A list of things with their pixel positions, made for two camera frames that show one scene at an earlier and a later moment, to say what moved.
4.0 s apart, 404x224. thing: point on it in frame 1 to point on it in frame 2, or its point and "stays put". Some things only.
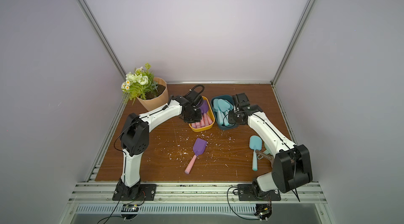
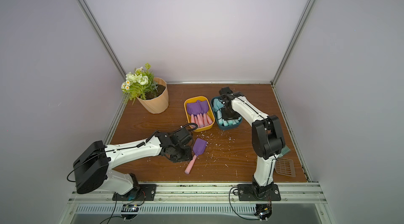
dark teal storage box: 228,97 stays put
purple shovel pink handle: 199,147 stays put
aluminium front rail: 188,193 stays put
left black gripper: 198,118 to 188,157
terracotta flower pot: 157,98 stays put
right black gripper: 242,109 to 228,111
